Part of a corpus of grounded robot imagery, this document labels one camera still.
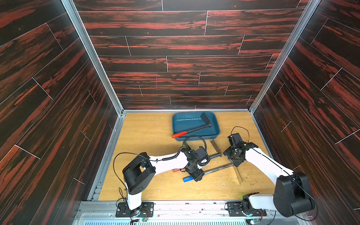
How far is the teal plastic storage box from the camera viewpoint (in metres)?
1.05

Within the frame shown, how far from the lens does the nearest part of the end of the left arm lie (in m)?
0.62

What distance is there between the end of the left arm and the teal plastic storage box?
313 mm
